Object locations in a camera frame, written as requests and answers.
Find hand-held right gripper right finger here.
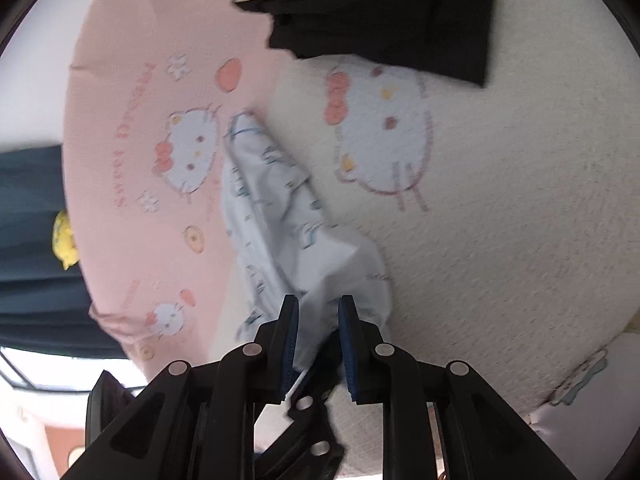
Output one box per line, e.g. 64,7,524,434
337,295,577,480

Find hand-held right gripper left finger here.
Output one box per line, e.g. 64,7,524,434
62,294,301,480

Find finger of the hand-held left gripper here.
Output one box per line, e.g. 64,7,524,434
255,390,346,480

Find light blue printed pants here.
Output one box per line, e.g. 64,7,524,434
220,110,393,386

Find window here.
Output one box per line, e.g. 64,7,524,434
0,346,146,392

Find pink and cream cat blanket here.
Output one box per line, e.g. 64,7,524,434
62,0,640,476

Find dark blue curtain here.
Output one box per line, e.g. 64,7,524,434
0,145,131,359

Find yellow plush toy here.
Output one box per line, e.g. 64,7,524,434
52,210,80,271

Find white printed pillow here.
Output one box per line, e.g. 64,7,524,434
527,330,640,466

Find white bed sheet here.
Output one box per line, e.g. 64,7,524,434
0,5,101,153

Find black folded garment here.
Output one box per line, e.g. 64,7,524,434
235,0,496,88

